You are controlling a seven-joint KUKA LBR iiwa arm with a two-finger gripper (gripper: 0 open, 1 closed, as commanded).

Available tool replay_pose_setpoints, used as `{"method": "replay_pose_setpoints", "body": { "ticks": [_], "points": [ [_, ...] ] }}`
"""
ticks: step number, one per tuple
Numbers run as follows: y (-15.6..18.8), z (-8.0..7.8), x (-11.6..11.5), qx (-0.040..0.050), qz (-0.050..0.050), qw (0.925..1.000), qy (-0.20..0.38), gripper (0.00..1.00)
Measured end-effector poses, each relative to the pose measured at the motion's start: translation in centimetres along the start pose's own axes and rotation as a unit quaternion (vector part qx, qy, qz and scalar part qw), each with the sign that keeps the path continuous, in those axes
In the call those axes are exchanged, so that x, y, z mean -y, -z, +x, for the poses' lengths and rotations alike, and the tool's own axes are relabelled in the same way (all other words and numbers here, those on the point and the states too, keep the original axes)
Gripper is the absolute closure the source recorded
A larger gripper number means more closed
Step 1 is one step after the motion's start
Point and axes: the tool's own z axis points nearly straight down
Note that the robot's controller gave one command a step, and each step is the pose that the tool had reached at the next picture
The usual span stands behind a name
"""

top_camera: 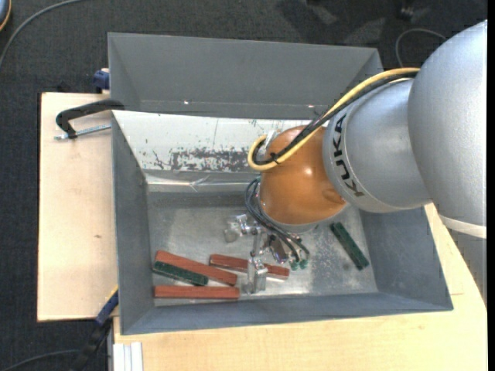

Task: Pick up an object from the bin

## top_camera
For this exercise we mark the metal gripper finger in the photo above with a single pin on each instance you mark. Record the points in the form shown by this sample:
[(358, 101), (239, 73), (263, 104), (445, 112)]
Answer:
[(234, 230), (257, 280)]

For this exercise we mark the red-brown flat block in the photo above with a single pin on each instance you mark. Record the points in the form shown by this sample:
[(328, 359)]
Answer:
[(228, 261), (193, 292), (216, 272)]

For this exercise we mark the dark green flat block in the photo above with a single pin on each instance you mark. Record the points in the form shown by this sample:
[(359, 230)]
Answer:
[(350, 246), (179, 273)]

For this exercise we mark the grey metal bin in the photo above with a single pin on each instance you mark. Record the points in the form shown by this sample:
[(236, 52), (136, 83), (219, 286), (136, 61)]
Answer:
[(216, 75)]

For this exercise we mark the pale wood flat board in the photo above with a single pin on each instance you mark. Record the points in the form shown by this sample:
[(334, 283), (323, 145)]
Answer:
[(75, 215)]

